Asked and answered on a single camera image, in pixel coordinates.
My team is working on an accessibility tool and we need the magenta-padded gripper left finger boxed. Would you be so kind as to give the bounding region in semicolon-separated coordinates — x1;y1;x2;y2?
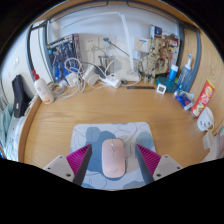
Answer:
43;143;93;186

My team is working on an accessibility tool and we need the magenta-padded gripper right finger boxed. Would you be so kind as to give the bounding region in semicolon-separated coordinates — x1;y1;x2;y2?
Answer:
134;143;184;185

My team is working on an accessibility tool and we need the pink computer mouse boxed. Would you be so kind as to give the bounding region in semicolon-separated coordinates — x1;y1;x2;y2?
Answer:
100;138;127;179

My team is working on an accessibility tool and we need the pale blue patterned mouse pad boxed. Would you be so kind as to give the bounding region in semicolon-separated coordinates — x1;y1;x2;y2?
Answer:
69;121;157;190

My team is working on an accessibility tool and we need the clear plastic container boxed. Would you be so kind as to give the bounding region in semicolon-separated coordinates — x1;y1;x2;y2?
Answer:
202;130;218;150

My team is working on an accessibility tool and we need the white patterned bed sheet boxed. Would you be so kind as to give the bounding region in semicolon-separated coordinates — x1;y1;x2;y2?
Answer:
4;114;28;163

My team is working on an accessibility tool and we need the white printed mug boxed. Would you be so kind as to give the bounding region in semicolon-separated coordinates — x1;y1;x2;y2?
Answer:
196;106;216;133

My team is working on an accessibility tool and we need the small white cube clock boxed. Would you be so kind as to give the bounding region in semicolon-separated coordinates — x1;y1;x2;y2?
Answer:
156;83;167;95

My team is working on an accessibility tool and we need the black pen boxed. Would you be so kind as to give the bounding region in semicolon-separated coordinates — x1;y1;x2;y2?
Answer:
125;85;156;90

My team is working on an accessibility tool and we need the teal round dish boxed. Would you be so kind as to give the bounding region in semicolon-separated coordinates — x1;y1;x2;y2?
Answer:
155;76;177;94

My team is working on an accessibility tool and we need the white red-capped lotion bottle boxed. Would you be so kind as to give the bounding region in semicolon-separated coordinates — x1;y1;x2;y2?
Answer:
31;69;55;105

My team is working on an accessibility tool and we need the red chip can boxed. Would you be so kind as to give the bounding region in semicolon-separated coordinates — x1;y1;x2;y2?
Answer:
190;78;216;119

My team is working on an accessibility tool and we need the green blanket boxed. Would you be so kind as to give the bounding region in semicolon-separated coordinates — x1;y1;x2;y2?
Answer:
0;103;14;151

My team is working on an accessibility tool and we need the white power strip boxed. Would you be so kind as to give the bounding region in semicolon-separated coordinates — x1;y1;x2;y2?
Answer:
99;74;122;89

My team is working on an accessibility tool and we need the white charger block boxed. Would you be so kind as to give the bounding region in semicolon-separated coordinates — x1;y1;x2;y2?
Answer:
83;64;100;86

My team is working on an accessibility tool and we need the black bag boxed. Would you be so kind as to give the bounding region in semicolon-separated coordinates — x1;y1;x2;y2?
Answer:
11;74;34;119

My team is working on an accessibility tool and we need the blue spray bottle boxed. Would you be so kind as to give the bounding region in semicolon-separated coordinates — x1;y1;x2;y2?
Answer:
176;53;194;93

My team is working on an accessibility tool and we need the wooden robot figure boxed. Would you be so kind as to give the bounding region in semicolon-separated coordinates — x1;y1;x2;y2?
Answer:
141;49;171;85

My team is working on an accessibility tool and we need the blue model kit box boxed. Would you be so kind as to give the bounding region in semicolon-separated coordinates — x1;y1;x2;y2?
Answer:
46;33;81;83

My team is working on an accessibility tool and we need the colourful picture card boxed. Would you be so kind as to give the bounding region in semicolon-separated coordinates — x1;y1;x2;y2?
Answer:
149;24;181;68

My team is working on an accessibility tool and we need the white desk lamp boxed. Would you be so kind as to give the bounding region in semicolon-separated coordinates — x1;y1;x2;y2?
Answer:
59;11;142;83

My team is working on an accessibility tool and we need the white cable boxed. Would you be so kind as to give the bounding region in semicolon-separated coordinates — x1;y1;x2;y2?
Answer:
49;57;88;101

